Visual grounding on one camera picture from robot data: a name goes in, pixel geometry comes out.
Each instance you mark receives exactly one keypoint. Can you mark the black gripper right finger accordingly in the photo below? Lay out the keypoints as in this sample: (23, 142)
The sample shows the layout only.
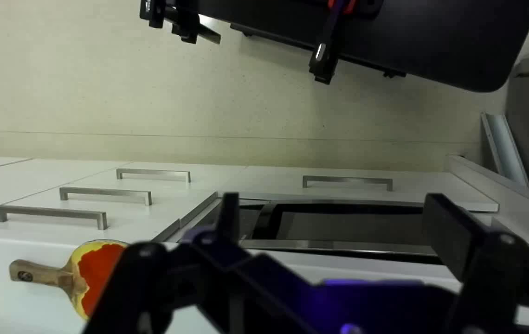
(487, 266)

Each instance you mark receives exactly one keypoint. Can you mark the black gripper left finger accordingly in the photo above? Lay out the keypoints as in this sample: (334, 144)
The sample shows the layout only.
(152, 279)

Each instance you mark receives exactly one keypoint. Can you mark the red wooden table tennis paddle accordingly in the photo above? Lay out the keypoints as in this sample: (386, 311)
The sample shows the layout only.
(93, 272)

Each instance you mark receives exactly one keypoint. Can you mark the pale blue rolled sheet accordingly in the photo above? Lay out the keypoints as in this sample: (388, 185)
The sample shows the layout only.
(505, 151)

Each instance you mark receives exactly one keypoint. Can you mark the black built-in oven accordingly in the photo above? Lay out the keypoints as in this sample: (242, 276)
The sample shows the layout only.
(349, 225)

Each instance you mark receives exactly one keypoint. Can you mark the large black flat panel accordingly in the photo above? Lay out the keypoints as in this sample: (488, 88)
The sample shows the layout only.
(436, 38)

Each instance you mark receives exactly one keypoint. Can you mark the black clamp bracket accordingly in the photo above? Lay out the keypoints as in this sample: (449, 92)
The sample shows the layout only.
(182, 20)

